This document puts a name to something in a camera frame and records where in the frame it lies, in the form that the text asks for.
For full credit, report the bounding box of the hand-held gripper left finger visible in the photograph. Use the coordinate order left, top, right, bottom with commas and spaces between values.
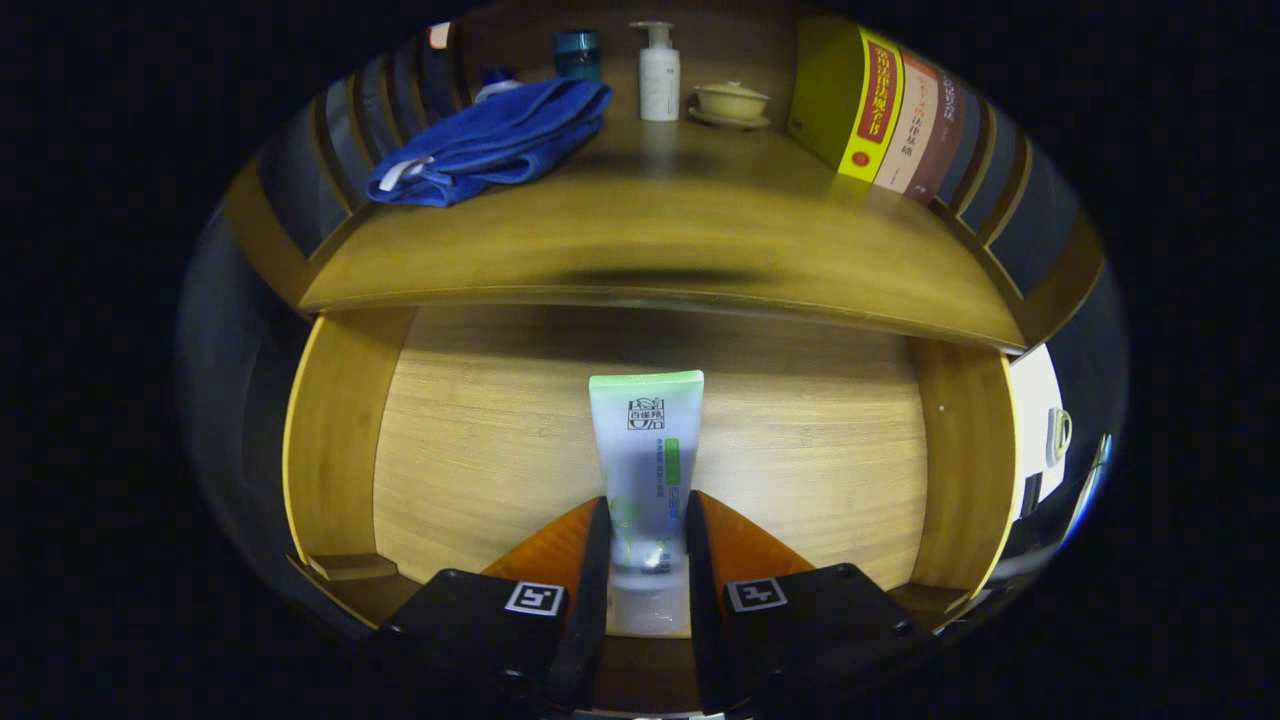
375, 495, 611, 716

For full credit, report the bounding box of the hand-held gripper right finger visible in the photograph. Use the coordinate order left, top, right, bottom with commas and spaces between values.
685, 490, 936, 716

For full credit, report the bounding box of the wooden drawer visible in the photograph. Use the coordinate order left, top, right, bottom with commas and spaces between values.
283, 305, 1021, 716

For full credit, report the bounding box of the white and green tube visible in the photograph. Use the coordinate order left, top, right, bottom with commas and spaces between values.
588, 370, 706, 638

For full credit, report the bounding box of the wooden countertop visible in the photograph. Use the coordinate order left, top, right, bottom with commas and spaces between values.
300, 100, 1026, 351

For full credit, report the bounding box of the wooden cabinet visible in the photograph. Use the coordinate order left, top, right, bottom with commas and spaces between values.
220, 0, 1106, 351

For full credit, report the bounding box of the blue towel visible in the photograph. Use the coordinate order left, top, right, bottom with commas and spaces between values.
366, 78, 613, 208

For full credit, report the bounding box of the brown book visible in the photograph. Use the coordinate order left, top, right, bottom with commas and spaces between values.
905, 70, 969, 206

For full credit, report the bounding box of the orange and white book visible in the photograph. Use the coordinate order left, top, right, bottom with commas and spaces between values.
873, 48, 943, 196

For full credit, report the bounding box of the yellow book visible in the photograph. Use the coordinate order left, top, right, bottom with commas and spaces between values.
786, 15, 906, 183

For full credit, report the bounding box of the beige lidded ceramic cup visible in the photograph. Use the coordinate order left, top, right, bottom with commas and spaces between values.
688, 81, 773, 130

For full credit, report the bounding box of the white pump bottle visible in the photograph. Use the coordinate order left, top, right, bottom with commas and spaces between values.
629, 21, 682, 123

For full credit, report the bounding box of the teal jar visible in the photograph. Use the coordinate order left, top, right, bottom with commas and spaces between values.
554, 29, 603, 81

